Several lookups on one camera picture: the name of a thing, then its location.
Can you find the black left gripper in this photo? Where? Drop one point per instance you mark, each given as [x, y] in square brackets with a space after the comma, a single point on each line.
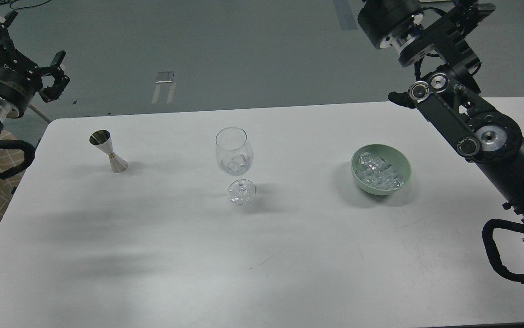
[21, 79]

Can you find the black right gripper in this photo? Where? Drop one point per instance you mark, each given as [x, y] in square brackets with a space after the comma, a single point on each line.
[383, 20]

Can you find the steel double jigger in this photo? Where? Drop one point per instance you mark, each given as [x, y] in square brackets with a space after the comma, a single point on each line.
[102, 140]

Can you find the single clear ice cube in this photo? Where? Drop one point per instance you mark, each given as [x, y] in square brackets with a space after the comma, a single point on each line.
[238, 163]

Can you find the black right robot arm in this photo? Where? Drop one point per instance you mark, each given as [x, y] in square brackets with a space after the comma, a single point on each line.
[447, 95]

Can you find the pile of ice cubes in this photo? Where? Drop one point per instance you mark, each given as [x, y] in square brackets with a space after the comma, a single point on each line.
[377, 173]

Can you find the clear wine glass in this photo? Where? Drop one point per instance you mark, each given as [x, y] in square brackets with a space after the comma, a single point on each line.
[232, 141]

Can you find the grey floor plate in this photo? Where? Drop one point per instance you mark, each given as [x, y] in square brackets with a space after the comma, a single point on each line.
[164, 77]

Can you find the green bowl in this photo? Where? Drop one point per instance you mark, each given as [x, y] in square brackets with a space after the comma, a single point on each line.
[392, 155]

